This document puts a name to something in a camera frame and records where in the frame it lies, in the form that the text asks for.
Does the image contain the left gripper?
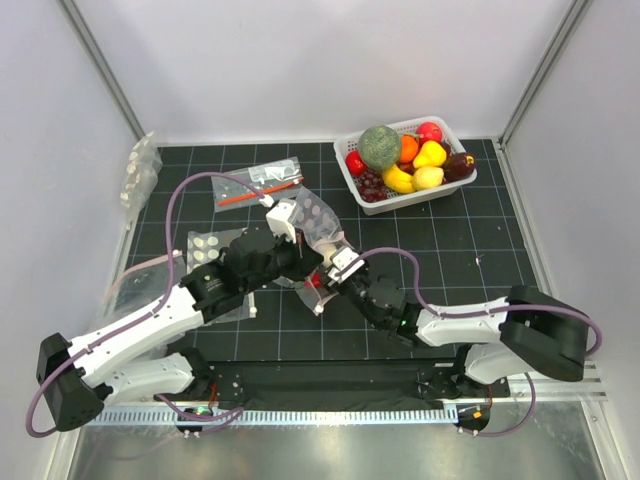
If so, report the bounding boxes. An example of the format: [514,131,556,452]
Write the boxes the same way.
[242,225,324,294]

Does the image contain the red chili pepper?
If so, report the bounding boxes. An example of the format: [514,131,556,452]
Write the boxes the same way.
[305,272,323,288]

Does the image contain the pink zipper dotted bag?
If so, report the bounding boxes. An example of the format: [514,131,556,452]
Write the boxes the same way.
[276,188,355,316]

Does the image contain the yellow lemon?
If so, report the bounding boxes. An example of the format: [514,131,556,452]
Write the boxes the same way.
[411,166,444,191]

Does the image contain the yellow red peach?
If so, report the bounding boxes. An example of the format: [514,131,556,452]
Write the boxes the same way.
[413,140,448,169]

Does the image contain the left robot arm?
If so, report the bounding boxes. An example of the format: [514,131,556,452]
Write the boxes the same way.
[36,230,323,431]

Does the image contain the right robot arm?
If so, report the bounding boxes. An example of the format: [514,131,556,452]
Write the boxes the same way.
[323,265,589,396]

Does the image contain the white zipper dotted bag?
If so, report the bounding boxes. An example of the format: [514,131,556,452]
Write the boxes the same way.
[186,228,258,327]

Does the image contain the red zipper clear bag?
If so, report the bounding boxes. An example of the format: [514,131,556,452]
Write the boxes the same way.
[211,157,304,212]

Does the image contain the black grid cutting mat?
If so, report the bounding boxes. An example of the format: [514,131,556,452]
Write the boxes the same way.
[127,140,536,361]

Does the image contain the white plastic basket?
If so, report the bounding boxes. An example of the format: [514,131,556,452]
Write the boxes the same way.
[334,116,478,215]

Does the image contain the purple grapes bunch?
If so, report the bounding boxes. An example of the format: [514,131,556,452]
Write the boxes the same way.
[356,169,387,203]

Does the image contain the yellow banana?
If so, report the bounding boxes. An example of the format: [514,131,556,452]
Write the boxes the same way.
[382,165,415,194]

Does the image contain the red tomato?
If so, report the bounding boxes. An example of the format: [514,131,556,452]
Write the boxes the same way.
[345,151,367,177]

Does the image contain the crumpled bags pile left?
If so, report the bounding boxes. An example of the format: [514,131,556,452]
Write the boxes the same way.
[90,250,186,360]

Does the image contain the green netted melon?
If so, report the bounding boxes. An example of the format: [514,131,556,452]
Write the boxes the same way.
[357,125,402,172]

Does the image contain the orange fruit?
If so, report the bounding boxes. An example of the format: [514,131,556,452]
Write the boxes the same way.
[398,135,420,164]

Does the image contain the dark red apple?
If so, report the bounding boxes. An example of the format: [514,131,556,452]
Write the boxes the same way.
[442,152,476,182]

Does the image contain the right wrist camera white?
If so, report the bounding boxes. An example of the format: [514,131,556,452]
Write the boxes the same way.
[327,246,364,284]

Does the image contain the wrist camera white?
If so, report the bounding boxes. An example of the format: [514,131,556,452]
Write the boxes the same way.
[266,198,299,244]
[327,246,364,284]

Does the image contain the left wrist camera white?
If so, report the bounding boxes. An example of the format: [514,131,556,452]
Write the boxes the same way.
[266,198,299,244]

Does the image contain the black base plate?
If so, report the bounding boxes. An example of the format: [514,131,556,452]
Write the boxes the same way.
[167,359,510,411]

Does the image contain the white slotted cable duct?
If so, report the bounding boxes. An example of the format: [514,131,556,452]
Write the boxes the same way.
[88,405,458,427]

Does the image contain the bag stack at wall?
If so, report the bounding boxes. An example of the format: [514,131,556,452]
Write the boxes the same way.
[120,131,163,229]

